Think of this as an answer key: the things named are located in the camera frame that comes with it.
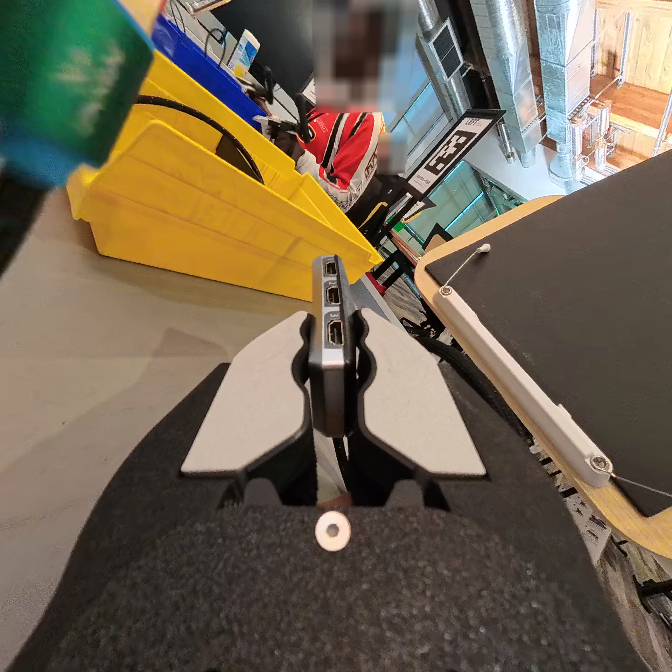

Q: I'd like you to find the black braided blue-plug cable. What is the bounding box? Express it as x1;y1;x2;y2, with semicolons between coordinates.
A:
0;0;156;274

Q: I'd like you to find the silver air duct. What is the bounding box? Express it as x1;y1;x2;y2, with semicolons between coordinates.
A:
470;0;544;166

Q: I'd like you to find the black divider of yellow bin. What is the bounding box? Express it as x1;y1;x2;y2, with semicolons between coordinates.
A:
215;134;263;184

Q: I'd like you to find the white blue-label canister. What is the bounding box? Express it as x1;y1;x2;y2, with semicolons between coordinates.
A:
227;29;261;79

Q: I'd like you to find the wood-rimmed black panel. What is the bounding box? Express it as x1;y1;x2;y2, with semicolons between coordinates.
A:
415;152;672;558

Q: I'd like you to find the thin black green-plug cable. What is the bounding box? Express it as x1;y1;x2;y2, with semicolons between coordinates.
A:
135;94;265;184

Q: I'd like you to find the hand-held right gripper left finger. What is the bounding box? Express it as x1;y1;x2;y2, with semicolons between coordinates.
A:
180;311;316;507

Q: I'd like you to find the blue storage bin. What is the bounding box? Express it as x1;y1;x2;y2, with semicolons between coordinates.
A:
152;12;267;132

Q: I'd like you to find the black-white tag sign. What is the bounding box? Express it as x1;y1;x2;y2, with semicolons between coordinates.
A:
407;109;506;196

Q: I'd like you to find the grey desk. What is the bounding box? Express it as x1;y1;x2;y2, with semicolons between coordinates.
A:
0;189;421;667

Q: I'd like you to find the yellow storage bin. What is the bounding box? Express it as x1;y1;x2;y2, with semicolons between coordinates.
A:
65;50;384;302

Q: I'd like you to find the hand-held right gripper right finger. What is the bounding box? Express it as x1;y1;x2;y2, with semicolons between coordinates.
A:
348;309;487;507

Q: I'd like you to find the silver switch box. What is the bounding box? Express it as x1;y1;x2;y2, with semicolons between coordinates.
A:
307;254;359;439

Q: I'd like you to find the black switch box cable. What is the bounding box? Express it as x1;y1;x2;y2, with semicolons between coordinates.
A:
332;435;351;491

